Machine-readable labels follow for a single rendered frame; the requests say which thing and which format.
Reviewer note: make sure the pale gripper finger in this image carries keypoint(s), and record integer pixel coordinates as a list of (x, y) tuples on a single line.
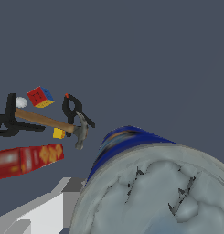
[(43, 210)]

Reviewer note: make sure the red cracker box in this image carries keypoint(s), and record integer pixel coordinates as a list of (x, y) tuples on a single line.
[(25, 160)]

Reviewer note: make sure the small yellow block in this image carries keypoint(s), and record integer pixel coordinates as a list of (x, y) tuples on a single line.
[(58, 133)]

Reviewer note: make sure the large black spring clamp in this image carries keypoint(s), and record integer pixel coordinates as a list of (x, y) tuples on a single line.
[(9, 122)]

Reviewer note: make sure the small black spring clamp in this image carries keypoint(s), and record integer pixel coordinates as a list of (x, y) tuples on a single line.
[(72, 109)]

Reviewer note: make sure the white golf ball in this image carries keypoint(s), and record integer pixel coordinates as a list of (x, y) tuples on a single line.
[(21, 102)]

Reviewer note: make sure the blue coffee can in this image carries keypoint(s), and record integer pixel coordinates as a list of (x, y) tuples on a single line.
[(153, 189)]

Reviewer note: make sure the multicoloured puzzle cube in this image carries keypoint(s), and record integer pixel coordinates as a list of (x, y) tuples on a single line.
[(40, 97)]

